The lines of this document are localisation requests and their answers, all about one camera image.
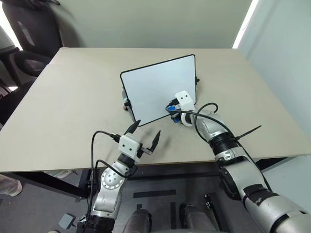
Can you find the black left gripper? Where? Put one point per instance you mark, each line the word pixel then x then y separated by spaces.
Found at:
pixel 144 150

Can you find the light shoe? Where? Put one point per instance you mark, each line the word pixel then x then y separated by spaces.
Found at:
pixel 9 187

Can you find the black table clamp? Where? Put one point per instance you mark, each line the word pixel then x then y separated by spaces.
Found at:
pixel 89 184

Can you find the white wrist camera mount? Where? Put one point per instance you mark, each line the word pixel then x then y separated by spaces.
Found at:
pixel 128 145
pixel 185 100

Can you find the blue whiteboard eraser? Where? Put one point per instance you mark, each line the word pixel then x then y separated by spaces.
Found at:
pixel 171 108

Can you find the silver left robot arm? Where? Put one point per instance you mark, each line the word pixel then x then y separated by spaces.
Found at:
pixel 110 180

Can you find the dark rounded shape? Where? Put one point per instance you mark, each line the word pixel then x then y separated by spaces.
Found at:
pixel 196 218
pixel 138 222

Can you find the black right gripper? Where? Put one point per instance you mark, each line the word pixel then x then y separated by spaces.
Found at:
pixel 178 109

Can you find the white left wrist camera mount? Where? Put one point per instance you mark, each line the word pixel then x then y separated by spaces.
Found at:
pixel 128 145

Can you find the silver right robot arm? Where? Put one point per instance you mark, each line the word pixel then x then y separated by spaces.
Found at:
pixel 243 170

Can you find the black table frame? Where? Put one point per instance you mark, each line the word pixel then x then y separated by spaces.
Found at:
pixel 60 185

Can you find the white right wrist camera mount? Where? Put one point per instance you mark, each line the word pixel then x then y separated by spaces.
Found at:
pixel 185 100

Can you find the black framed whiteboard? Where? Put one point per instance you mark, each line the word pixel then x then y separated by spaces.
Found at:
pixel 155 94

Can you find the black office chair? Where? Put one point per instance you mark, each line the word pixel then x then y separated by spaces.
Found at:
pixel 36 26

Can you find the grey foot pedal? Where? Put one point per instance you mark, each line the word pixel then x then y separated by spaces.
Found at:
pixel 66 220

